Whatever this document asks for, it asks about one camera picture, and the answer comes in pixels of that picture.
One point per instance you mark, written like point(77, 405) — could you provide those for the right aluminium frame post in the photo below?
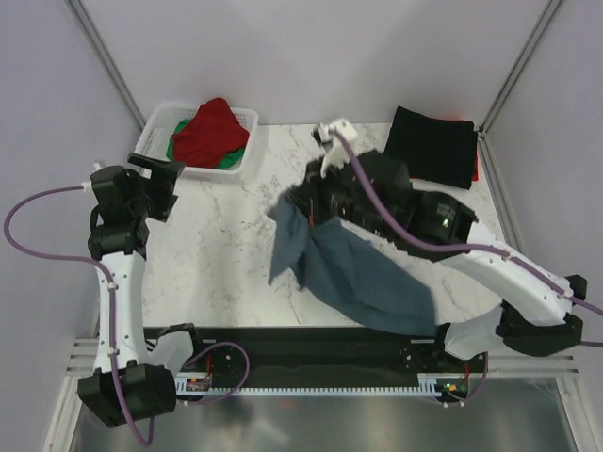
point(529, 48)

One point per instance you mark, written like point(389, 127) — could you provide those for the aluminium frame post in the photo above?
point(529, 48)
point(107, 62)

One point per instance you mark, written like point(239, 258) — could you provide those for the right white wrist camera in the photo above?
point(328, 137)

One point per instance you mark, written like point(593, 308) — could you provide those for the left aluminium frame post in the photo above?
point(107, 62)

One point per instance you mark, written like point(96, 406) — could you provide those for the blue-grey t shirt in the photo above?
point(348, 274)

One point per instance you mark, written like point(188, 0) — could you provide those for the white plastic basket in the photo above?
point(154, 140)

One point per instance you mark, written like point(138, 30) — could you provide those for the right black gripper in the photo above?
point(311, 191)

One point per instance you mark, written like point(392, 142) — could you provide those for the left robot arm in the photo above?
point(129, 380)

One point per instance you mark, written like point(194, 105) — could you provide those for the white slotted cable duct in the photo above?
point(188, 386)

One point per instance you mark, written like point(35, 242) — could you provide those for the green t shirt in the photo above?
point(216, 148)

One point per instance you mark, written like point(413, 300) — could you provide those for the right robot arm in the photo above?
point(534, 313)

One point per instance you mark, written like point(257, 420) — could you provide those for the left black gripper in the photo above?
point(163, 174)

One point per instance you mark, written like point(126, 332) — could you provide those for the dark red t shirt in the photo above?
point(214, 112)

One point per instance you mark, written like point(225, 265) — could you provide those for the folded black t shirt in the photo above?
point(400, 134)

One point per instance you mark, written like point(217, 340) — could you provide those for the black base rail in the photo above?
point(331, 357)

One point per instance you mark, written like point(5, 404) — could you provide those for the folded red t shirt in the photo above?
point(443, 151)

